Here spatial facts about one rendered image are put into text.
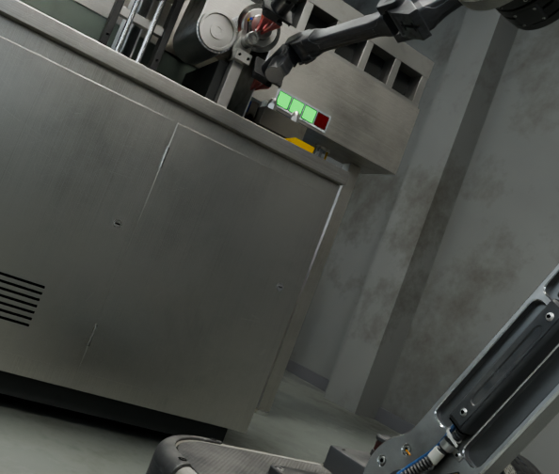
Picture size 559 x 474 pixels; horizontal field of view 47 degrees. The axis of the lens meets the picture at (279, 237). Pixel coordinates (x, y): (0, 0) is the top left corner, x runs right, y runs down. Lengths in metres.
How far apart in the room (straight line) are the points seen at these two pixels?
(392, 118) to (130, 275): 1.46
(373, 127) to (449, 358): 1.62
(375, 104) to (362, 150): 0.20
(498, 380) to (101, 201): 1.13
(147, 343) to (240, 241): 0.36
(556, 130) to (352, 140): 1.63
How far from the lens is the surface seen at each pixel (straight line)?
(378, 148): 2.68
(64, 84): 1.62
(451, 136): 4.11
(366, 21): 1.72
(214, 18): 2.04
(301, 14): 2.56
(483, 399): 0.74
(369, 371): 3.89
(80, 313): 1.65
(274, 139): 1.74
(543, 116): 4.04
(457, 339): 3.78
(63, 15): 2.26
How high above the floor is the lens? 0.50
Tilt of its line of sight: 5 degrees up
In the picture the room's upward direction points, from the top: 21 degrees clockwise
